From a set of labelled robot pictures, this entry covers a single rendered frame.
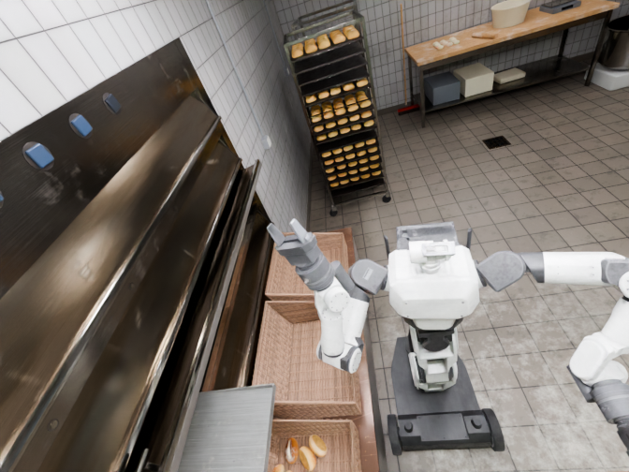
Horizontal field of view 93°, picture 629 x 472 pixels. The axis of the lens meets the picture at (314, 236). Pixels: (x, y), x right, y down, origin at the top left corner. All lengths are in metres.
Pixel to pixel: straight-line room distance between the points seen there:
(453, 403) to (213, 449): 1.39
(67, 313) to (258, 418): 0.64
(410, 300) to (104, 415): 0.87
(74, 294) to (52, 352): 0.14
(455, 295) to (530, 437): 1.43
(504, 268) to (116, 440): 1.12
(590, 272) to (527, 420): 1.42
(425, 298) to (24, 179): 1.06
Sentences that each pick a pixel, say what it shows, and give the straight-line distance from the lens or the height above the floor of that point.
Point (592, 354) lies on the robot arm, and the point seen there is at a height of 1.25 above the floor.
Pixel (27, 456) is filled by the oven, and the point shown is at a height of 1.67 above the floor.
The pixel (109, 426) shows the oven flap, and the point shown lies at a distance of 1.01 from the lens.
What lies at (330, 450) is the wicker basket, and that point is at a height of 0.59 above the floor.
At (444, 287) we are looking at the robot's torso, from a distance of 1.00.
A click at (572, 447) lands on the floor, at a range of 2.37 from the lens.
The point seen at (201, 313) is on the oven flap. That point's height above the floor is 1.41.
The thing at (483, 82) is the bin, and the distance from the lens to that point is 5.12.
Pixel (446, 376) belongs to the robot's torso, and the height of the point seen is 0.66.
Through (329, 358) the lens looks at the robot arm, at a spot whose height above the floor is 1.31.
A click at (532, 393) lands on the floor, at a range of 2.41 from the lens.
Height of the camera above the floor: 2.19
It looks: 41 degrees down
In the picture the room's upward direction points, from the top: 21 degrees counter-clockwise
